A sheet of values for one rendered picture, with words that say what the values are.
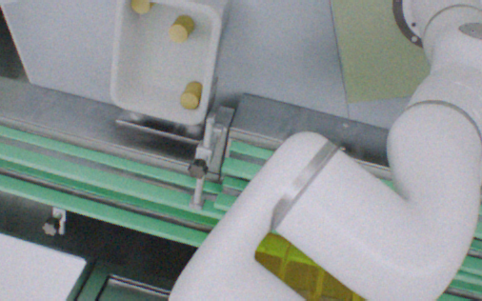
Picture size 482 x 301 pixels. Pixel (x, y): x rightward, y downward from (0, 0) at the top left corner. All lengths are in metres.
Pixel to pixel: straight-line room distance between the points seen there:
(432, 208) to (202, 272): 0.18
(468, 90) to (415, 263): 0.19
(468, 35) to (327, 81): 0.46
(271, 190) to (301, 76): 0.67
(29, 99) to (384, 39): 0.67
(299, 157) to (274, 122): 0.61
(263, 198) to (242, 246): 0.04
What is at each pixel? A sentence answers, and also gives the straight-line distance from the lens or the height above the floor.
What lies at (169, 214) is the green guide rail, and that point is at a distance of 1.17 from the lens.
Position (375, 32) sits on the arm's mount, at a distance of 1.02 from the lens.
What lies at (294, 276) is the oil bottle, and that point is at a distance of 1.02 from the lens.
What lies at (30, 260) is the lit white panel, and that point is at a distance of 1.20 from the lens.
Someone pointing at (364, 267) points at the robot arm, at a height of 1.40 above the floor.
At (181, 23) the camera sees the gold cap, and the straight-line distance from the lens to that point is 1.09.
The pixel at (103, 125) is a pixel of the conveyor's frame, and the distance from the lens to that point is 1.21.
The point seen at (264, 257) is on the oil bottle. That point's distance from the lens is 1.03.
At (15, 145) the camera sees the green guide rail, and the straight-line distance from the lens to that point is 1.19.
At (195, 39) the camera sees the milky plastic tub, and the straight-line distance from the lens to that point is 1.13.
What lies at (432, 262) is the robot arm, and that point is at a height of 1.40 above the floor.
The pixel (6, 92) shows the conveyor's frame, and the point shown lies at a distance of 1.30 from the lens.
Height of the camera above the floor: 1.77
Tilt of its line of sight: 55 degrees down
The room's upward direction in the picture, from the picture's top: 159 degrees counter-clockwise
